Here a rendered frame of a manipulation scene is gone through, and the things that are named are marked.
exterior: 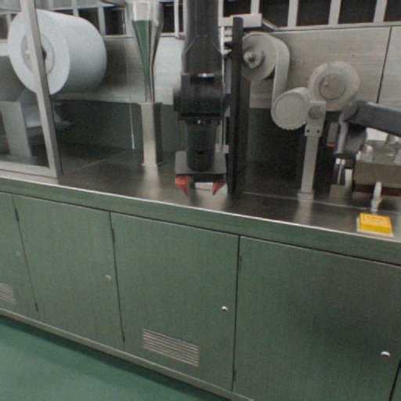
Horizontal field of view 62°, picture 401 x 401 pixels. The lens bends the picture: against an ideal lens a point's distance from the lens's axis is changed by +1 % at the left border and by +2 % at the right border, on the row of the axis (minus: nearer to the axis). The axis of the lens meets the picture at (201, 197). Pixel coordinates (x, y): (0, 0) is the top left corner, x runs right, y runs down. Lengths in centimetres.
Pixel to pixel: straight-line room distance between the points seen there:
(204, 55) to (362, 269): 73
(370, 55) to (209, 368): 133
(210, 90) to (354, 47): 100
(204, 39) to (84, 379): 155
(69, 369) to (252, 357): 90
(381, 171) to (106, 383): 140
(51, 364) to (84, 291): 46
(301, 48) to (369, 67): 26
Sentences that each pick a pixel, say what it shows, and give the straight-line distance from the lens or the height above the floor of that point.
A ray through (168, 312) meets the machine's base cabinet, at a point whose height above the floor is 43.
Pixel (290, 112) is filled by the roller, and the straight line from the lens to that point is 118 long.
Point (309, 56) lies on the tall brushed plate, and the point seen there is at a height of 135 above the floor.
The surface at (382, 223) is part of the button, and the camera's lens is 99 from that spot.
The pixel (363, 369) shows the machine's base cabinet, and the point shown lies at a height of 44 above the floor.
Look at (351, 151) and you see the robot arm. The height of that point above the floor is 110.
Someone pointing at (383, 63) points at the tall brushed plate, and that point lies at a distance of 149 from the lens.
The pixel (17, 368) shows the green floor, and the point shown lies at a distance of 194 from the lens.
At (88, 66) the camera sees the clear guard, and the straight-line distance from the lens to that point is 157.
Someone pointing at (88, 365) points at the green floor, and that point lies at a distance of 183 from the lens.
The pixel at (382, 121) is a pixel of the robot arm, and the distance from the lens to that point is 86.
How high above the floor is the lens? 130
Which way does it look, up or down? 21 degrees down
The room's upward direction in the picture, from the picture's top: straight up
